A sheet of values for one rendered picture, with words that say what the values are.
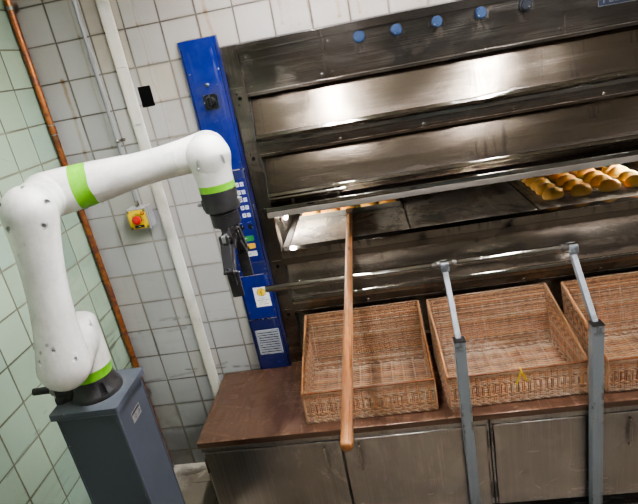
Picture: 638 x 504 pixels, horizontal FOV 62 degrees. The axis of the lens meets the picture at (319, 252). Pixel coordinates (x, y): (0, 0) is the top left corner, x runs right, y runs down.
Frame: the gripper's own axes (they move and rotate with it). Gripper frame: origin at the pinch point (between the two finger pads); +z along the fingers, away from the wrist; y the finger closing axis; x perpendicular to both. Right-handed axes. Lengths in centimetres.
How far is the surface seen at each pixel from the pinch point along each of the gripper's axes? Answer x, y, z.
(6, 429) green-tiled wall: -100, -14, 46
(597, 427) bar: 107, -40, 99
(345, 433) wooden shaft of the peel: 23.3, 32.1, 27.9
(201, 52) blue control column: -20, -98, -63
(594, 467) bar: 106, -40, 118
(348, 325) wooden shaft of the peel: 24.0, -17.3, 27.4
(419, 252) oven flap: 55, -102, 41
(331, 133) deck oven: 25, -100, -21
